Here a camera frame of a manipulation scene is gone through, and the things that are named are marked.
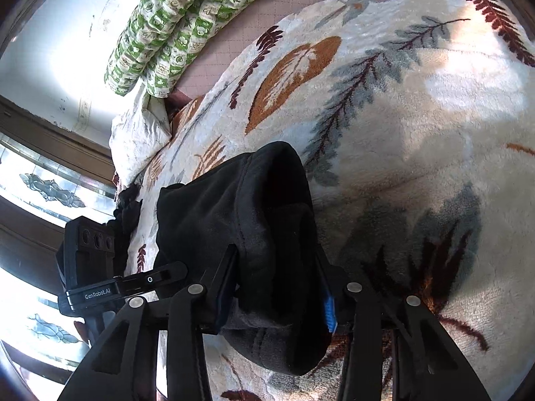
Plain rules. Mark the pink quilted bed sheet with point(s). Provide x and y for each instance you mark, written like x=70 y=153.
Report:
x=250 y=33

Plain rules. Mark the wooden window frame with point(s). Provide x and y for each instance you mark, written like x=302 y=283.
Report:
x=54 y=133

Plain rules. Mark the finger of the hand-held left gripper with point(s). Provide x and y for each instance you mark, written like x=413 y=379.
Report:
x=159 y=275

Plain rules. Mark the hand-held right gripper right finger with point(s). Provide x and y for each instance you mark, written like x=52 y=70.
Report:
x=329 y=311

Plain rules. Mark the green patterned folded quilt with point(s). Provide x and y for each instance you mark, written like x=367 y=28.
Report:
x=179 y=21

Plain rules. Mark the black pants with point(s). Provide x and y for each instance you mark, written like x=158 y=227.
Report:
x=250 y=217

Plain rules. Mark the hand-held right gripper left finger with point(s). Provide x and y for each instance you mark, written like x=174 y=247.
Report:
x=223 y=296

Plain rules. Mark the dark cloth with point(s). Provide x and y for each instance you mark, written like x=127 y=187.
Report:
x=127 y=217

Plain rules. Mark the cream leaf-print fleece blanket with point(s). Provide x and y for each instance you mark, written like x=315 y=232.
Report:
x=418 y=133

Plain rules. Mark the white pillow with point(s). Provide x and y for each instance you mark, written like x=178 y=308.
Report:
x=138 y=138

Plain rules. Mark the patterned glass window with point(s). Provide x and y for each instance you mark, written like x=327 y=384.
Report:
x=37 y=200

